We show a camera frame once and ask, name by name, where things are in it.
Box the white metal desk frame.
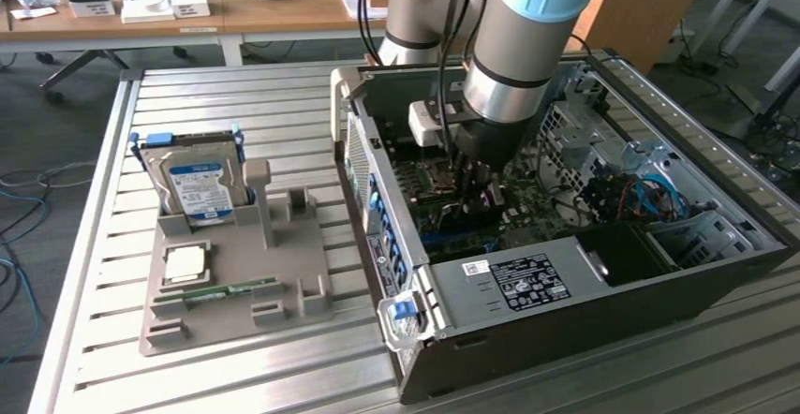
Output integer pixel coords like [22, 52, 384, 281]
[678, 0, 795, 57]

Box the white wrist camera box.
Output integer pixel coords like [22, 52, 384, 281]
[407, 99, 461, 149]

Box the wooden office desk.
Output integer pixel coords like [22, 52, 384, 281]
[0, 0, 228, 104]
[220, 0, 477, 67]

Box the black open PC case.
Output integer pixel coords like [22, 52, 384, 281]
[329, 47, 800, 406]

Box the grey floor cable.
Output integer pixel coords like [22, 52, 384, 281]
[0, 159, 99, 189]

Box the stack of white papers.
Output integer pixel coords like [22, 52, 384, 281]
[339, 0, 389, 22]

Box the black power cable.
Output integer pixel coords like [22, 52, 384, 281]
[566, 33, 627, 65]

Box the grey chipset heatsink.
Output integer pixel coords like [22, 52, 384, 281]
[504, 229, 538, 250]

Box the blue floor cable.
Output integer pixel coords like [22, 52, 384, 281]
[0, 188, 50, 366]

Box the white box with black top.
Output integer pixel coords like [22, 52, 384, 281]
[62, 0, 118, 19]

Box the hard disk with blue caddy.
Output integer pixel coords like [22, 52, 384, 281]
[128, 124, 258, 228]

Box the green graphics card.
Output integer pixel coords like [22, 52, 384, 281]
[432, 198, 505, 235]

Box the white table leg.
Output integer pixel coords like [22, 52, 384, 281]
[765, 42, 800, 94]

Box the green RAM stick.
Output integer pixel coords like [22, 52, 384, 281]
[154, 276, 281, 303]

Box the wooden cabinet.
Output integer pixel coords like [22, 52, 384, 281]
[566, 0, 718, 74]

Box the black camera cable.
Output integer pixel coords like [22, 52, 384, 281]
[357, 0, 479, 165]

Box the silver metal drive cage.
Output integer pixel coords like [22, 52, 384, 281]
[538, 99, 690, 200]

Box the green motherboard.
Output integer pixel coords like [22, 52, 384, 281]
[391, 135, 596, 265]

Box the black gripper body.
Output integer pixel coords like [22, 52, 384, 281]
[453, 120, 526, 170]

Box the silver power supply unit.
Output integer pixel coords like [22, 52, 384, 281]
[429, 237, 614, 332]

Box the black internal wire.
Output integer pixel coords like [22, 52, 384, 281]
[536, 140, 596, 228]

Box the red thin wire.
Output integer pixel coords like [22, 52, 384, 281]
[615, 183, 635, 219]

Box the metal CPU socket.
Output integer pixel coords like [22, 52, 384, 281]
[413, 157, 469, 200]

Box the grey parts rack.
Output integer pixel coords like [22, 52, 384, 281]
[138, 158, 340, 358]

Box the blue case latch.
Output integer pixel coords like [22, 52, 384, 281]
[385, 298, 416, 325]

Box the white flat box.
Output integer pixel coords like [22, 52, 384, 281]
[120, 4, 178, 24]

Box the silver CPU chip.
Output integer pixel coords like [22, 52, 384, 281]
[164, 247, 212, 285]

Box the white label card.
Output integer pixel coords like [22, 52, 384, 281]
[10, 6, 59, 22]

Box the blue expansion slot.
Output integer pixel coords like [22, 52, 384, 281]
[420, 229, 484, 246]

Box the plain white box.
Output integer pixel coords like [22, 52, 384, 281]
[169, 0, 212, 20]

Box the blue SATA wire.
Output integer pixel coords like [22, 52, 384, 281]
[631, 173, 691, 222]

